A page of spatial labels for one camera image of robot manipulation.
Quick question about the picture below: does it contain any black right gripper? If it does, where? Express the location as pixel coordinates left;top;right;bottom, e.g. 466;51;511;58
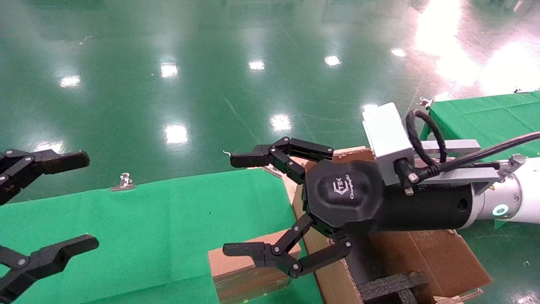
222;136;474;279

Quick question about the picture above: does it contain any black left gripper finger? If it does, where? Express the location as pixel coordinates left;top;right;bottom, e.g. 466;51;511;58
0;234;100;304
0;149;90;206

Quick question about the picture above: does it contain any small brown cardboard box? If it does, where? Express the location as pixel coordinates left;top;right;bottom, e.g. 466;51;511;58
208;230;302;304

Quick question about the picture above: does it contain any large open brown carton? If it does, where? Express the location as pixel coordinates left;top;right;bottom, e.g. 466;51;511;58
282;146;493;304

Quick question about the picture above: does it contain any large bright green table cloth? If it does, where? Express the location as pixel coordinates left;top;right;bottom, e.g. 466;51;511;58
0;168;323;304

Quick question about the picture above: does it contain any black notched foam insert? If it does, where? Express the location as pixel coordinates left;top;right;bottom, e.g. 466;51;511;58
358;272;429;304

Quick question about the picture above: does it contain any green cloth with hanging corner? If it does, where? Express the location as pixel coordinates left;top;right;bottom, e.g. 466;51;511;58
420;91;540;165

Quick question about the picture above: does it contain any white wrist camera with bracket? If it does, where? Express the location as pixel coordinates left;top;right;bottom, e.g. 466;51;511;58
362;102;527;195

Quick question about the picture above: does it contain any black camera cable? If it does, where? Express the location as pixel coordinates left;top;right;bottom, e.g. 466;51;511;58
394;109;540;188

